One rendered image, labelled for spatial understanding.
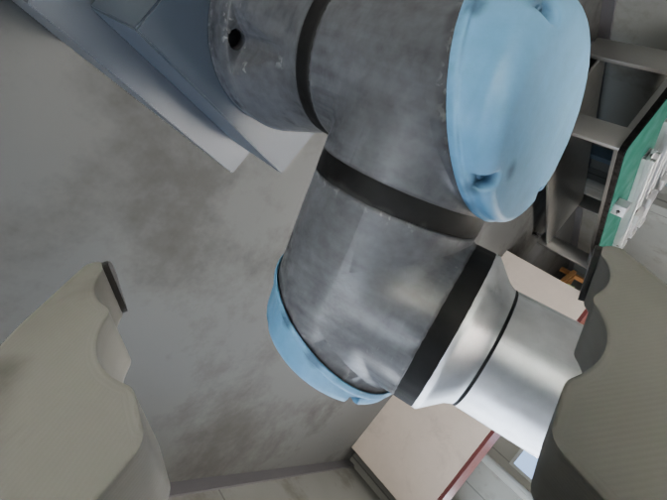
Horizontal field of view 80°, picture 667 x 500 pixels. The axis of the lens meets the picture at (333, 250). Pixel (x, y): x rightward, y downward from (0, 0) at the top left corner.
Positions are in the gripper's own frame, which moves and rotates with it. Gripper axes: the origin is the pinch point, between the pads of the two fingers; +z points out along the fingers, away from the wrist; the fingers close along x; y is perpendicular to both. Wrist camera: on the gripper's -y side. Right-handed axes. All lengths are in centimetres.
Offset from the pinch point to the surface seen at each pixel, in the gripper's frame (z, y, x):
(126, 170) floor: 102, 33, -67
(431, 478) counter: 190, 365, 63
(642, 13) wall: 295, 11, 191
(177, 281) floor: 112, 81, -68
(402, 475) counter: 197, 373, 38
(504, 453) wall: 365, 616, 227
